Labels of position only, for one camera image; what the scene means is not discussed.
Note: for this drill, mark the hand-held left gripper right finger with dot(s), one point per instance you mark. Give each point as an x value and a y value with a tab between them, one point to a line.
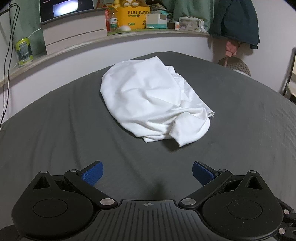
202	172

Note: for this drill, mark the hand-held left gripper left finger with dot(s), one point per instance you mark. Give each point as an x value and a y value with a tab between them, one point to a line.
92	172

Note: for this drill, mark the white shirt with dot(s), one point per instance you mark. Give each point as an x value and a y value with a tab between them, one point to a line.
143	92

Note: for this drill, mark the grey bed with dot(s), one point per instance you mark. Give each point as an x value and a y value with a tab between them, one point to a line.
57	127

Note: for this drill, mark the grey woven stool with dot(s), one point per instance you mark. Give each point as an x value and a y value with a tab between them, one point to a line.
238	66

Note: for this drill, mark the cream chair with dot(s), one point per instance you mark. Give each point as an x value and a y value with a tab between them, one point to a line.
291	81

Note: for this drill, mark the grey storage box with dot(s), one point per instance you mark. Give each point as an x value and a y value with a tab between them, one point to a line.
74	34

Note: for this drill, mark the green drink can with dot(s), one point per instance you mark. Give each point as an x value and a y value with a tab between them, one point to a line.
24	51

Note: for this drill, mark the grey window sill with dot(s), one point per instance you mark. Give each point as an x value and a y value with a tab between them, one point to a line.
161	31

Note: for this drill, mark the small orange white container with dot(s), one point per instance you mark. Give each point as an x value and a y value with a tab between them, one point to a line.
177	25

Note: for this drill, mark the clear plastic pouch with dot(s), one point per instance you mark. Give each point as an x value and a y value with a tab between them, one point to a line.
190	23

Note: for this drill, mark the clear plastic bottle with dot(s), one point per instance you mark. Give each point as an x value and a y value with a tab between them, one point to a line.
113	23

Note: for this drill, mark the dark teal jacket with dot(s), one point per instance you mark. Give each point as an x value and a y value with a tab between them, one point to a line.
235	20

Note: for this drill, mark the white teal box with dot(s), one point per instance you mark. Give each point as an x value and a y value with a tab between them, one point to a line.
156	20

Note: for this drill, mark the yellow cardboard box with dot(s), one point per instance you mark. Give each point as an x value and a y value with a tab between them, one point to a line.
131	18

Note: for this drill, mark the open laptop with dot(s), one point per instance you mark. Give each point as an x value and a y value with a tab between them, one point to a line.
64	8

